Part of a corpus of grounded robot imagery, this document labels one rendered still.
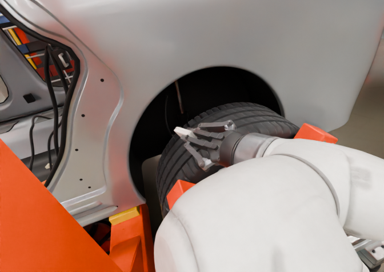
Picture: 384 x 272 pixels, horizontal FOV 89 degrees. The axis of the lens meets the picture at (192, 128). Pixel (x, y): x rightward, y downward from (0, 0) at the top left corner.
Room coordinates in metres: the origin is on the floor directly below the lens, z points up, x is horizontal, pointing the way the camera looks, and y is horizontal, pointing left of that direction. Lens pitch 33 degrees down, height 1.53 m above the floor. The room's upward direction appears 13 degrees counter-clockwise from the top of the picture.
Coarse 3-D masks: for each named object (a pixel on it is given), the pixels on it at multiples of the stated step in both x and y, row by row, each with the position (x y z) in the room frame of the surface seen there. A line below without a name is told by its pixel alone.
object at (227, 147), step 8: (232, 136) 0.29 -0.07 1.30; (240, 136) 0.28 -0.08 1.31; (224, 144) 0.28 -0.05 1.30; (232, 144) 0.27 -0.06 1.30; (208, 152) 0.32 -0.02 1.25; (216, 152) 0.30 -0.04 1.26; (224, 152) 0.27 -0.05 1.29; (232, 152) 0.26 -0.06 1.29; (216, 160) 0.29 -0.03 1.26; (224, 160) 0.27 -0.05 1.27; (232, 160) 0.25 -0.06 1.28
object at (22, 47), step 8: (0, 16) 3.90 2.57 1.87; (0, 24) 3.96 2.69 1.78; (8, 24) 4.10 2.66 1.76; (8, 32) 4.45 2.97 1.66; (24, 48) 3.95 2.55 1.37; (32, 48) 3.96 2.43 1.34; (40, 48) 3.97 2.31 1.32; (56, 48) 4.13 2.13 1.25; (32, 56) 3.91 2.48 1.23; (72, 64) 4.02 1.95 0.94; (40, 72) 3.95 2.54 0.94; (56, 72) 3.98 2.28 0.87; (64, 72) 3.94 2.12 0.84; (56, 80) 3.92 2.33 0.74
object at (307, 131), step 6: (306, 126) 0.44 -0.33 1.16; (312, 126) 0.44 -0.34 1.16; (300, 132) 0.44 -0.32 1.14; (306, 132) 0.43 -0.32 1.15; (312, 132) 0.42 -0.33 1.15; (318, 132) 0.40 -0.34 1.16; (324, 132) 0.42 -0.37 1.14; (294, 138) 0.45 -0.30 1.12; (306, 138) 0.42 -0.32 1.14; (312, 138) 0.40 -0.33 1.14; (318, 138) 0.39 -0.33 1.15; (324, 138) 0.38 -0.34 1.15; (330, 138) 0.39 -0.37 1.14; (336, 138) 0.39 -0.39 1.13
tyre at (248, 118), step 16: (208, 112) 0.62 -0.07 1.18; (224, 112) 0.59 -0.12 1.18; (240, 112) 0.58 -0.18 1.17; (256, 112) 0.57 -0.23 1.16; (272, 112) 0.61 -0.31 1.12; (240, 128) 0.48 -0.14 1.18; (256, 128) 0.47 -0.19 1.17; (272, 128) 0.46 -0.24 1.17; (288, 128) 0.47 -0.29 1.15; (176, 144) 0.56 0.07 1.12; (160, 160) 0.58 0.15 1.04; (176, 160) 0.49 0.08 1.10; (192, 160) 0.44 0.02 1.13; (160, 176) 0.53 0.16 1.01; (176, 176) 0.44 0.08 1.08; (192, 176) 0.40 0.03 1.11; (208, 176) 0.41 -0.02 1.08; (160, 192) 0.49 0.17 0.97
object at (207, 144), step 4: (188, 136) 0.40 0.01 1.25; (188, 140) 0.39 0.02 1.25; (192, 140) 0.38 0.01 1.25; (196, 140) 0.37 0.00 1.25; (200, 140) 0.36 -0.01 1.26; (196, 144) 0.36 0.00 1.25; (200, 144) 0.35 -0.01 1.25; (204, 144) 0.34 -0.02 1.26; (208, 144) 0.33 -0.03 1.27; (212, 144) 0.32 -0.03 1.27; (216, 144) 0.31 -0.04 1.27; (200, 148) 0.37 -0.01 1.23; (204, 148) 0.34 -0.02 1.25; (212, 148) 0.31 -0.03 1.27; (216, 148) 0.31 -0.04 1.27
